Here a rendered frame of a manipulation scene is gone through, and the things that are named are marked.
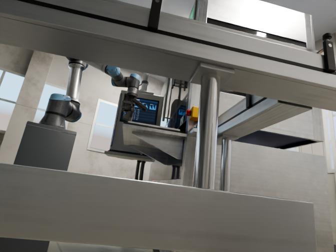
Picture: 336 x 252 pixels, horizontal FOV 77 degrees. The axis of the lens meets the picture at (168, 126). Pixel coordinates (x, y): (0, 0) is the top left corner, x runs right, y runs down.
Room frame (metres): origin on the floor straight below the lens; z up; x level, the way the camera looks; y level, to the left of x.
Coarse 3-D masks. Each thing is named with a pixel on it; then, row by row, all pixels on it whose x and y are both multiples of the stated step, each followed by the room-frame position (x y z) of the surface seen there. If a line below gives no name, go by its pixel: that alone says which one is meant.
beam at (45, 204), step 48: (0, 192) 0.39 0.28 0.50; (48, 192) 0.40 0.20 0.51; (96, 192) 0.42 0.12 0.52; (144, 192) 0.43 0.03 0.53; (192, 192) 0.45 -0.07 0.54; (48, 240) 0.41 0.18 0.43; (96, 240) 0.42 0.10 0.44; (144, 240) 0.43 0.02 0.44; (192, 240) 0.45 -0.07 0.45; (240, 240) 0.46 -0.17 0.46; (288, 240) 0.48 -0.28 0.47
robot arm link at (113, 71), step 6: (84, 60) 1.22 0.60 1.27; (96, 66) 1.21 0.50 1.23; (102, 66) 1.19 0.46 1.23; (108, 66) 1.16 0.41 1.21; (114, 66) 1.16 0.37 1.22; (108, 72) 1.18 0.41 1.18; (114, 72) 1.17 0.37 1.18; (120, 72) 1.21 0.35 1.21; (114, 78) 1.23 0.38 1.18; (120, 78) 1.25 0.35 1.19
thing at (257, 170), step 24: (240, 144) 1.32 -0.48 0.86; (216, 168) 1.30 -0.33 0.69; (240, 168) 1.32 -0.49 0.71; (264, 168) 1.35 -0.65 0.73; (288, 168) 1.38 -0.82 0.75; (312, 168) 1.40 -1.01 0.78; (240, 192) 1.32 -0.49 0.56; (264, 192) 1.35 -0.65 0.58; (288, 192) 1.37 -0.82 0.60; (312, 192) 1.40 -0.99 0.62
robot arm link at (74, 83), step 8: (72, 64) 1.33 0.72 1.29; (80, 64) 1.34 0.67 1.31; (72, 72) 1.34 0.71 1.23; (80, 72) 1.36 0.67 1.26; (72, 80) 1.34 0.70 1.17; (80, 80) 1.38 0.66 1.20; (72, 88) 1.34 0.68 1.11; (72, 96) 1.34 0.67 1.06; (72, 104) 1.31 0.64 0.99; (72, 112) 1.31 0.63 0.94; (80, 112) 1.41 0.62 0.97; (72, 120) 1.38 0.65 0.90
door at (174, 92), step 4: (176, 80) 1.93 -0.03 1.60; (176, 84) 1.90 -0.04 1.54; (172, 88) 2.13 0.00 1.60; (176, 88) 1.88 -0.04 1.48; (172, 92) 2.09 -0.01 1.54; (176, 92) 1.85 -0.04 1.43; (172, 96) 2.06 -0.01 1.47; (176, 96) 1.83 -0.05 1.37; (172, 100) 2.03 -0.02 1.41; (176, 100) 1.81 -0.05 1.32; (172, 104) 2.00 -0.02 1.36; (176, 104) 1.78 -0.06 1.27; (172, 108) 1.97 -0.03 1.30; (168, 112) 2.20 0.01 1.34; (172, 112) 1.94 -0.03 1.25; (168, 116) 2.16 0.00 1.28
